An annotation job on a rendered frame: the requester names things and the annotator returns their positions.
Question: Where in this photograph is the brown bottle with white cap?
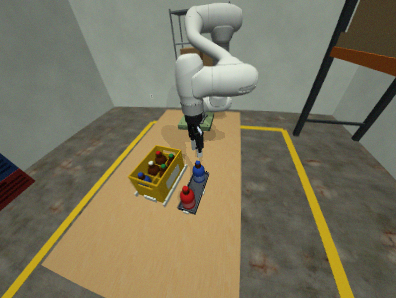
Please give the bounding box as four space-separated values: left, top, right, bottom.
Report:
148 161 160 177

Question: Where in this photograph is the brown bottle with green cap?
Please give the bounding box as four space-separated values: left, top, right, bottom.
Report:
160 164 168 177
167 154 175 167

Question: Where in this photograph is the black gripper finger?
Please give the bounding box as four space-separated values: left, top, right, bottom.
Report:
187 123 197 151
191 126 204 158

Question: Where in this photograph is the brown bottle with red cap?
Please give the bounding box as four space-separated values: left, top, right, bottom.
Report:
155 151 167 165

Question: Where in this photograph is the blue bottle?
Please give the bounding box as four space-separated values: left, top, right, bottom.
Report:
138 172 152 187
192 161 205 183

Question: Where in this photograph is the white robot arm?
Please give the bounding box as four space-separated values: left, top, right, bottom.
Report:
175 3 258 124

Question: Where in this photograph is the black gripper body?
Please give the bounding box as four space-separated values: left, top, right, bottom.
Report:
185 113 202 133

